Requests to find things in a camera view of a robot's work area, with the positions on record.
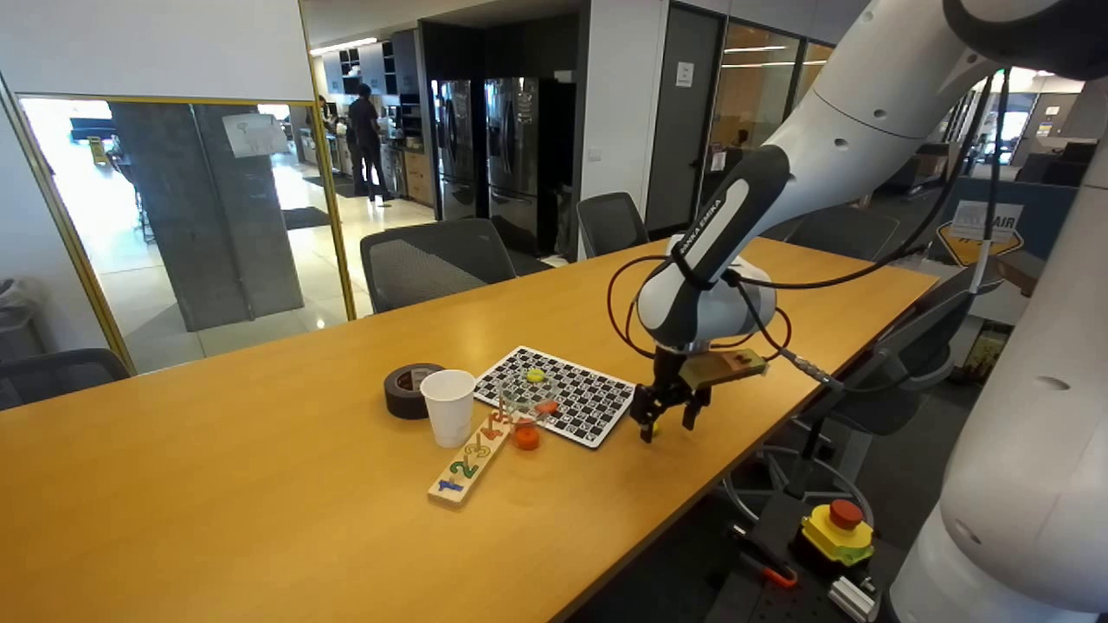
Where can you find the orange round disc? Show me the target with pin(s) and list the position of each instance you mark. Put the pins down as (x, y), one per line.
(527, 436)
(550, 405)

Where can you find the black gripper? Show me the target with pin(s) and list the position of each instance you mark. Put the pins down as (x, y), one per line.
(674, 374)

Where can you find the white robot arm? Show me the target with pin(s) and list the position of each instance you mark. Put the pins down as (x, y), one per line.
(867, 106)

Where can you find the black white checker calibration board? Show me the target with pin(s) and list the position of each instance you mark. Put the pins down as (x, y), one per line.
(590, 398)

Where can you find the grey office chair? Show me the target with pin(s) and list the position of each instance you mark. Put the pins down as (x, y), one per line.
(610, 223)
(435, 264)
(57, 377)

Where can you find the person in dark clothes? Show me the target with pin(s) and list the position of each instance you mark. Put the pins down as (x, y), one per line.
(370, 140)

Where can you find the yellow red emergency stop button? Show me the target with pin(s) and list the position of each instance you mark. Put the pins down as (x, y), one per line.
(835, 539)

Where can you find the yellow round disc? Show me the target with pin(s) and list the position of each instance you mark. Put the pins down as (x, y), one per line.
(536, 374)

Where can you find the wooden number puzzle strip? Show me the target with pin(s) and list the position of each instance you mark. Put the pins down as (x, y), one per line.
(462, 470)

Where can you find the brown wrist camera box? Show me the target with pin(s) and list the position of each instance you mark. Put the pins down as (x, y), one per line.
(730, 367)

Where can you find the clear plastic cup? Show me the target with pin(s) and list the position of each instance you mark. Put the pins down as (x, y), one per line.
(448, 405)

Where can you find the yellow framed glass partition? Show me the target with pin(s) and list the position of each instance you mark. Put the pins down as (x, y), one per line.
(335, 230)

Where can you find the small white box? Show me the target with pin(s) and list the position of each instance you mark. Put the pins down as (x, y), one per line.
(854, 600)

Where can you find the dark tape roll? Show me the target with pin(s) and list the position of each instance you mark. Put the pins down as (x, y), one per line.
(404, 394)

